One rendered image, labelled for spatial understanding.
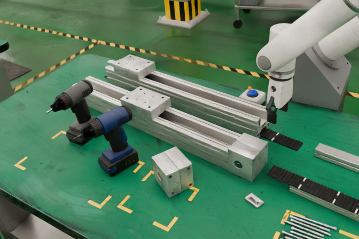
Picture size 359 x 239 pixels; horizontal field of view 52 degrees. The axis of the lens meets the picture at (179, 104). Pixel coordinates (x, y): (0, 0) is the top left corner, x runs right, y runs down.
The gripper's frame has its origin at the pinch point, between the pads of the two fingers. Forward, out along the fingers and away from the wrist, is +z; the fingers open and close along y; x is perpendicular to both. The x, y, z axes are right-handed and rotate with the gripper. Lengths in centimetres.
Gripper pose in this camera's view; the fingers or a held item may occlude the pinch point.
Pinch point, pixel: (277, 113)
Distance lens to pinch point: 132.8
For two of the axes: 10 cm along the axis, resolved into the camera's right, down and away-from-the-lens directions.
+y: 6.3, -4.7, 6.2
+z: 0.8, 8.3, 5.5
